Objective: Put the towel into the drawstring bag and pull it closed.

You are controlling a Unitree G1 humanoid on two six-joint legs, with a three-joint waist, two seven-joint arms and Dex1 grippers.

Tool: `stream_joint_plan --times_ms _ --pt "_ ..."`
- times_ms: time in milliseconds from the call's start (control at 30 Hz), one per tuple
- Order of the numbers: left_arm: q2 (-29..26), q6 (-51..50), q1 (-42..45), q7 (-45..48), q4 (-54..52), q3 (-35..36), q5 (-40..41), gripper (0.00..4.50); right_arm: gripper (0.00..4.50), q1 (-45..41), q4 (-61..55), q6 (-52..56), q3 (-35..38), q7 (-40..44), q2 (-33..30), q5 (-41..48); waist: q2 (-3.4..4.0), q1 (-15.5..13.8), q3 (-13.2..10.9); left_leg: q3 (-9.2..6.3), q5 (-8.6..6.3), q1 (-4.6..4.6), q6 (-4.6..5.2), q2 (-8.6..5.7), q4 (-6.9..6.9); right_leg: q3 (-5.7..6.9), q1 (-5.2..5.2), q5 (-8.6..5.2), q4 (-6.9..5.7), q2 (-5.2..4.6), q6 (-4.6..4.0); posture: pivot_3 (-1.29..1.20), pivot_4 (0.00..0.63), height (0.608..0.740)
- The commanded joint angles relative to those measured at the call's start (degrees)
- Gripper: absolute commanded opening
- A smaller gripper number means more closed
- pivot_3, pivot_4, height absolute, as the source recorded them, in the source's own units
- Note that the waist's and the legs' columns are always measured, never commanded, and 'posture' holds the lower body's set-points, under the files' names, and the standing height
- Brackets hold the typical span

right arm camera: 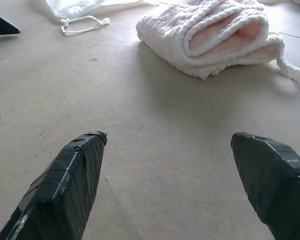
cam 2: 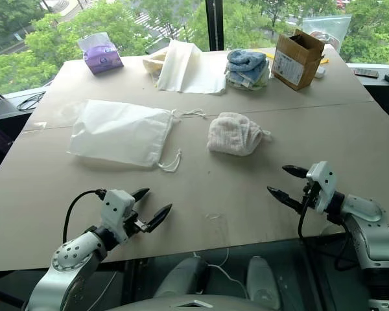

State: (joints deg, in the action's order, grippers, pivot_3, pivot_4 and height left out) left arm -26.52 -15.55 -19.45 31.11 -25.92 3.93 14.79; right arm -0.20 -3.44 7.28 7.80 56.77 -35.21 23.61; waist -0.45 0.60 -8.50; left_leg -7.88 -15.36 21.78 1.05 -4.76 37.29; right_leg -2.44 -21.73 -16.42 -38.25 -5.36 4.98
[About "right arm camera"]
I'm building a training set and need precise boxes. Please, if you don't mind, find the white pink fluffy towel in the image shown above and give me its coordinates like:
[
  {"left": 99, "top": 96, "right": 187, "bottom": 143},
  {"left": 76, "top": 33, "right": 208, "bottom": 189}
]
[{"left": 135, "top": 0, "right": 300, "bottom": 82}]

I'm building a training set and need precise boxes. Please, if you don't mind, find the white knotted drawstring cord loop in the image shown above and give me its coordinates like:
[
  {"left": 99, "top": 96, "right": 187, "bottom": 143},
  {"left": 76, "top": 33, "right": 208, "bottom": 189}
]
[{"left": 60, "top": 15, "right": 111, "bottom": 37}]

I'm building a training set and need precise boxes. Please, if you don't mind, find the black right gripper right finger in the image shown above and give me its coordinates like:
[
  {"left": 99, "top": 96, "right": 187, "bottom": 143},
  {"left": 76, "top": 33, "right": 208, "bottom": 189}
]
[{"left": 230, "top": 132, "right": 300, "bottom": 240}]

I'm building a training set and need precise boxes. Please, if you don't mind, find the white drawstring bag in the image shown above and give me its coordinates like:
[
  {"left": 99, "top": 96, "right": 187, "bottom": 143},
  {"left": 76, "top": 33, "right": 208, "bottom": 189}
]
[{"left": 45, "top": 0, "right": 151, "bottom": 19}]

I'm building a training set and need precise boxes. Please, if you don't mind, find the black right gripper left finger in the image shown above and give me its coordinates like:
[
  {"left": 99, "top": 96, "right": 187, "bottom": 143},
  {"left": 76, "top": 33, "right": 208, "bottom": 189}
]
[{"left": 0, "top": 131, "right": 109, "bottom": 240}]

